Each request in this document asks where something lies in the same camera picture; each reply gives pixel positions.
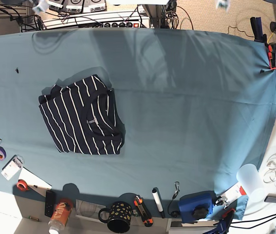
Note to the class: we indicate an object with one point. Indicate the navy white striped t-shirt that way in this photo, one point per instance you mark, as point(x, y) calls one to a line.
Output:
point(82, 118)

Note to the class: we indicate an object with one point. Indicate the teal table cloth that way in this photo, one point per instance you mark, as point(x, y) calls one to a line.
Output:
point(193, 106)

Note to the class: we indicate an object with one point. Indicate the white black marker pen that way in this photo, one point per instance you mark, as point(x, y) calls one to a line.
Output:
point(158, 202)

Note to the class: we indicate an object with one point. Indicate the black mug with yellow leaves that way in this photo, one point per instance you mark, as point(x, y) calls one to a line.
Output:
point(117, 217)

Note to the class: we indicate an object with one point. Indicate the orange black utility knife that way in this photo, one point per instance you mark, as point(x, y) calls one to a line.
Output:
point(143, 211)

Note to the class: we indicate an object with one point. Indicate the white paper sheet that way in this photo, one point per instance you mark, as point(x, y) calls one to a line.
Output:
point(33, 180)

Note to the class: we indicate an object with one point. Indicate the white red card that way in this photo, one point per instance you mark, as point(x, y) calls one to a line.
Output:
point(232, 194)

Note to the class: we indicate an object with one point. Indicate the translucent plastic cup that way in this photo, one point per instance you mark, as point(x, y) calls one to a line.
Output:
point(250, 180)

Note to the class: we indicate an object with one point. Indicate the black remote control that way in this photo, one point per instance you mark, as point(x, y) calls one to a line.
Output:
point(50, 200)

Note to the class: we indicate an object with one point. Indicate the orange drink bottle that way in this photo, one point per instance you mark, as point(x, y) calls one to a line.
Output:
point(60, 216)

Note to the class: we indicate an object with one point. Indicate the red tape roll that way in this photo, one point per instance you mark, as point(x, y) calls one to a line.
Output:
point(22, 185)

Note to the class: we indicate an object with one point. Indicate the white packaged card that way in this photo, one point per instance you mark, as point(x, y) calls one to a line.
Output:
point(13, 166)

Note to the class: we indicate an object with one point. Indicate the purple tape roll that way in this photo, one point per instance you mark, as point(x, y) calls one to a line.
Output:
point(2, 154)

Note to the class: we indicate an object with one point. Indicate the orange black clamp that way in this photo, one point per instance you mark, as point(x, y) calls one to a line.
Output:
point(272, 55)

